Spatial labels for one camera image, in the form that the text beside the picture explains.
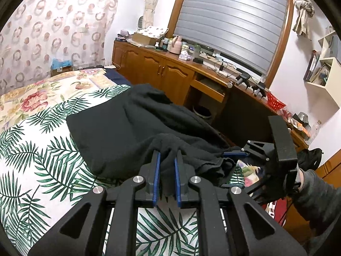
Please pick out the cardboard box on cabinet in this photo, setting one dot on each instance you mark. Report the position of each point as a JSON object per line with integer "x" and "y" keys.
{"x": 143, "y": 39}

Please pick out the pink kettle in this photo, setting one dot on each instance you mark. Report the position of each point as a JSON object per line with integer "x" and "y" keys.
{"x": 176, "y": 45}

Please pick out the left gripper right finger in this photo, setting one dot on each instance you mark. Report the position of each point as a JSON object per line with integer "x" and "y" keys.
{"x": 229, "y": 221}

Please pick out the red plastic basket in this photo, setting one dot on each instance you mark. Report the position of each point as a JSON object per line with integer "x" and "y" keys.
{"x": 273, "y": 102}

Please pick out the grey window blind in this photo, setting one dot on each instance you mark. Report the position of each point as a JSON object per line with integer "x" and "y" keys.
{"x": 246, "y": 30}

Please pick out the black printed t-shirt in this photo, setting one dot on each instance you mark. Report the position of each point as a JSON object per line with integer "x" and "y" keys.
{"x": 119, "y": 136}

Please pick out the bed with leaf sheet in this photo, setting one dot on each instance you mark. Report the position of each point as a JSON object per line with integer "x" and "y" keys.
{"x": 43, "y": 175}

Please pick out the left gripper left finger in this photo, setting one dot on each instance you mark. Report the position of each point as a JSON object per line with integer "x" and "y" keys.
{"x": 104, "y": 222}

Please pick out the floral quilt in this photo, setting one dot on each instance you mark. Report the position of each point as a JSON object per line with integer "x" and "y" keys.
{"x": 18, "y": 104}

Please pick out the circle patterned curtain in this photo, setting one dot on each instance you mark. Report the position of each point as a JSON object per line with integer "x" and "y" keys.
{"x": 40, "y": 32}

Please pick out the white wall shelf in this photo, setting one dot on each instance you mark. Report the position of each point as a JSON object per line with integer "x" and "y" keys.
{"x": 323, "y": 72}

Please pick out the person right forearm sleeve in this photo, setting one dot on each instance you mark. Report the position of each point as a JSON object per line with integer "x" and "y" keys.
{"x": 318, "y": 203}

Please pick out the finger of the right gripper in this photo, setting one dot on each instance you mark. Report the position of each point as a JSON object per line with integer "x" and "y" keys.
{"x": 235, "y": 153}

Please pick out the blue item behind bed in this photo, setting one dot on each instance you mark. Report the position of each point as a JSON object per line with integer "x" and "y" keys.
{"x": 58, "y": 67}

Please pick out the wooden sideboard cabinet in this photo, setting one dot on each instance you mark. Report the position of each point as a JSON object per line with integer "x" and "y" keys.
{"x": 236, "y": 112}

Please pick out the person right hand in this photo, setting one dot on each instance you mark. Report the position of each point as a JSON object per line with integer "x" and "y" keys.
{"x": 300, "y": 179}

